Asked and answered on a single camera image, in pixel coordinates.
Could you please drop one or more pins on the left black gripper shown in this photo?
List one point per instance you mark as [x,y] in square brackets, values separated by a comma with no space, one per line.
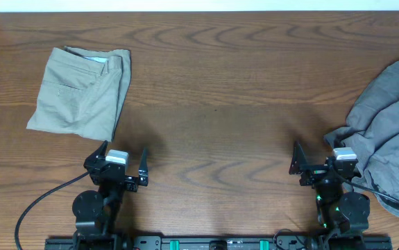
[132,185]

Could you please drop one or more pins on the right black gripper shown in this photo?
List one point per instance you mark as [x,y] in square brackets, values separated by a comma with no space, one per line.
[299,166]

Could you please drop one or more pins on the grey shorts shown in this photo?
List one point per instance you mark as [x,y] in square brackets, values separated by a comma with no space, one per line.
[372,131]

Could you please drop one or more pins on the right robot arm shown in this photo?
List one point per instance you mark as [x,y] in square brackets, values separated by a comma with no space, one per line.
[343,214]

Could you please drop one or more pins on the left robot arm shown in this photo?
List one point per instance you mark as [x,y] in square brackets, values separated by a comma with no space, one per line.
[96,211]

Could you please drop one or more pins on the folded khaki shorts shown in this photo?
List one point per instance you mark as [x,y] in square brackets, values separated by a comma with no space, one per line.
[82,93]

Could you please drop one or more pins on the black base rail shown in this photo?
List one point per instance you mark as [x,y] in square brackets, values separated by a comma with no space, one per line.
[281,241]

